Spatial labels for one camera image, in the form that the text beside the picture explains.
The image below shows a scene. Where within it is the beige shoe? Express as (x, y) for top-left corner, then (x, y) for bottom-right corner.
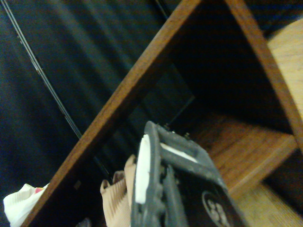
(100, 154), (138, 227)

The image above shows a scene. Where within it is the white shoe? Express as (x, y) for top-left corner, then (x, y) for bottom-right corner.
(2, 183), (49, 227)

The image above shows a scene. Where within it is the black curtain stand pole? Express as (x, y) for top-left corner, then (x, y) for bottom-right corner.
(0, 0), (112, 180)

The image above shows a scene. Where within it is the brown shoe rack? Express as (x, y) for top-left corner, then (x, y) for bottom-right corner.
(21, 0), (303, 227)

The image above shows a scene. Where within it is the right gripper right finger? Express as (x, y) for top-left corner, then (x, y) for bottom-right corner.
(161, 165), (189, 227)

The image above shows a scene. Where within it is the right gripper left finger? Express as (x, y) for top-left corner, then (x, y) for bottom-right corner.
(131, 121), (229, 227)

